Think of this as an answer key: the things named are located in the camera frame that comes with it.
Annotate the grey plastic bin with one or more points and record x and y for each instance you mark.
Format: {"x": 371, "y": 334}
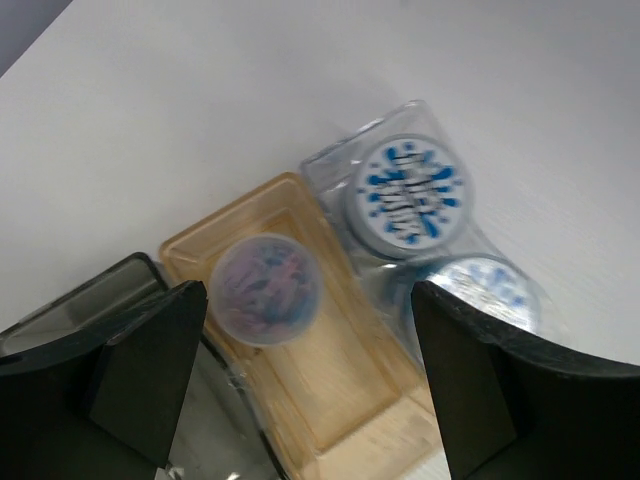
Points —
{"x": 218, "y": 436}

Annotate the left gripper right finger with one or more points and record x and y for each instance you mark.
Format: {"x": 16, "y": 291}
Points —
{"x": 512, "y": 405}

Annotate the purple clip jar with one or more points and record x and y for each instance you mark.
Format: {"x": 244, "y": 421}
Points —
{"x": 265, "y": 290}

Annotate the blue splash label jar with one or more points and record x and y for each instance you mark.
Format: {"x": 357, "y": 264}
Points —
{"x": 406, "y": 196}

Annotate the clear plastic bin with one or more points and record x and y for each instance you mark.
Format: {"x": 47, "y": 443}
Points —
{"x": 327, "y": 173}

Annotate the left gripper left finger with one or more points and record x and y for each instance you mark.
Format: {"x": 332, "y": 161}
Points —
{"x": 103, "y": 402}

